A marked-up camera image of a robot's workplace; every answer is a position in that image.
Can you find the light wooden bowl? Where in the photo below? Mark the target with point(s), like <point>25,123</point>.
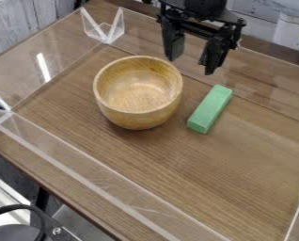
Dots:
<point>138,90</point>

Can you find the white cylindrical container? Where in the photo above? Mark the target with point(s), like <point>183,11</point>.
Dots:
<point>286,34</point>

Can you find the green rectangular block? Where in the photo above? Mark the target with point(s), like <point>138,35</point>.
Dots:
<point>210,109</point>

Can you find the clear acrylic tray wall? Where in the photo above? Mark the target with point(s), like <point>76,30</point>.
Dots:
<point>166,184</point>

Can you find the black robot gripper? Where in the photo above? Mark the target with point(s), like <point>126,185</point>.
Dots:
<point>203,10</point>

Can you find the black table leg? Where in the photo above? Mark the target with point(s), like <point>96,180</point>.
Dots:
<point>41,199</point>

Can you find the clear acrylic corner bracket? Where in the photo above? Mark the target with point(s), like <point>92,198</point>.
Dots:
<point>105,33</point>

